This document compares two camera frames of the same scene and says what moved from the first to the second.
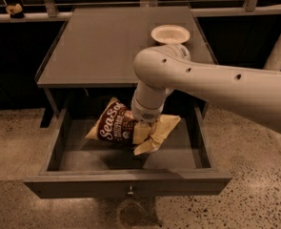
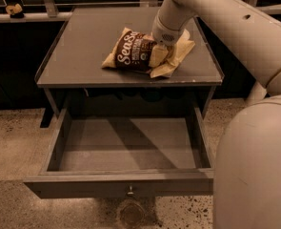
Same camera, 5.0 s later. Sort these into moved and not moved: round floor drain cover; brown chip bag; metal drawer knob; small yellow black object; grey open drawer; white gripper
Moved: brown chip bag; white gripper
Not moved: grey open drawer; small yellow black object; metal drawer knob; round floor drain cover
